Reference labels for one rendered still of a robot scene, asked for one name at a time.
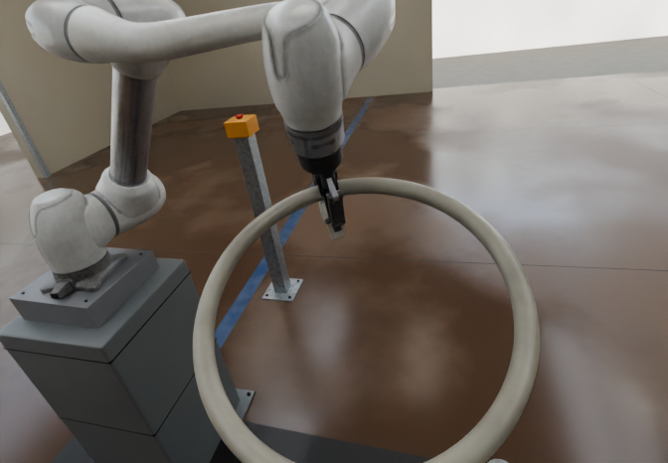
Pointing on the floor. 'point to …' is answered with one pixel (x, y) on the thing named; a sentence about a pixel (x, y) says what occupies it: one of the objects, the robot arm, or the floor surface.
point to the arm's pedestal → (129, 375)
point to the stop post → (239, 130)
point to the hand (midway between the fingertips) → (332, 219)
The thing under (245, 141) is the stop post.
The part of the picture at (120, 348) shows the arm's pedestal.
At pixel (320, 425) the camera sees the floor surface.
